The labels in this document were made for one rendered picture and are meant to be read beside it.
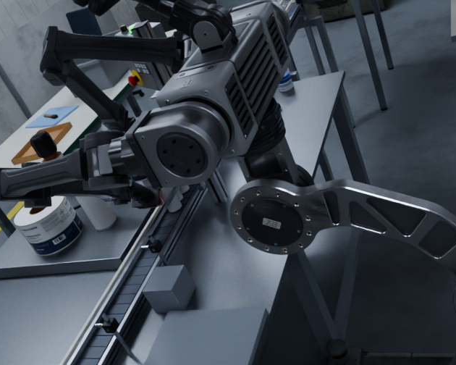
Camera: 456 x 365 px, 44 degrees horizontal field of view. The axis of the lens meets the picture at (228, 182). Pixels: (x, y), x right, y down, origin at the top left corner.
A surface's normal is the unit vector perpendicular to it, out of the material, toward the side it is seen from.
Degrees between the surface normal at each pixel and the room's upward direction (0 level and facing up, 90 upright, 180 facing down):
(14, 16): 90
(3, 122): 90
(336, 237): 0
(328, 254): 0
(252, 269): 0
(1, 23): 90
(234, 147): 90
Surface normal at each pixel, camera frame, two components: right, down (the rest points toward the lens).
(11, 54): 0.88, -0.13
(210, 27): -0.29, 0.59
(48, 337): -0.36, -0.79
